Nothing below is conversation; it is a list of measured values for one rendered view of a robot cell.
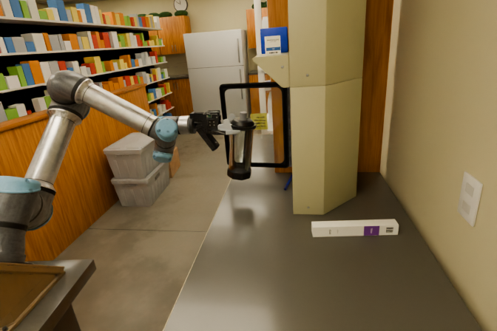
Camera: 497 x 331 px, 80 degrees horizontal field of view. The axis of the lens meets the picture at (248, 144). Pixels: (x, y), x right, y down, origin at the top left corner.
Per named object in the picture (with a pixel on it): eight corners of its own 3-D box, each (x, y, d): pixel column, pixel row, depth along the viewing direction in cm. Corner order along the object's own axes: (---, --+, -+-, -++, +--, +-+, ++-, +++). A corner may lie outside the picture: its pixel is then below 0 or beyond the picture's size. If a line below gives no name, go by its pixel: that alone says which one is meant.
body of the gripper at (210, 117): (217, 114, 112) (186, 114, 114) (219, 135, 115) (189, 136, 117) (221, 109, 119) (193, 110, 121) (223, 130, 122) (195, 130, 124)
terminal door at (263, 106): (289, 168, 137) (287, 80, 124) (227, 165, 145) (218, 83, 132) (289, 167, 138) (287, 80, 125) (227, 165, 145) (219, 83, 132)
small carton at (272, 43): (279, 53, 105) (279, 35, 103) (280, 54, 100) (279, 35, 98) (265, 55, 105) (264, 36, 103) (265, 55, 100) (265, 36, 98)
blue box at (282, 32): (288, 51, 119) (288, 27, 116) (288, 52, 110) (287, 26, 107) (263, 52, 121) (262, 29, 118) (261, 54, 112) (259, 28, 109)
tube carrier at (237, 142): (254, 168, 128) (257, 121, 120) (250, 179, 117) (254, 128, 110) (229, 165, 129) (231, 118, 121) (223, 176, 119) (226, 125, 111)
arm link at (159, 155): (151, 151, 107) (157, 125, 111) (151, 162, 116) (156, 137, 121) (173, 155, 109) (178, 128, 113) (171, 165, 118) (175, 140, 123)
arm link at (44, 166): (-15, 223, 84) (54, 72, 107) (7, 230, 97) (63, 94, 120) (33, 228, 87) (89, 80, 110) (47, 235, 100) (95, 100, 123)
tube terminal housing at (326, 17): (348, 176, 136) (356, -10, 110) (364, 216, 106) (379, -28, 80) (293, 176, 140) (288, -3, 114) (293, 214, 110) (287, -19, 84)
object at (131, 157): (170, 157, 351) (166, 131, 340) (146, 180, 294) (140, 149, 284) (137, 158, 357) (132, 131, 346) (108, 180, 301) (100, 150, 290)
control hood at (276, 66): (291, 75, 124) (290, 51, 121) (290, 87, 94) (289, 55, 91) (263, 77, 126) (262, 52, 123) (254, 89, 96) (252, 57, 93)
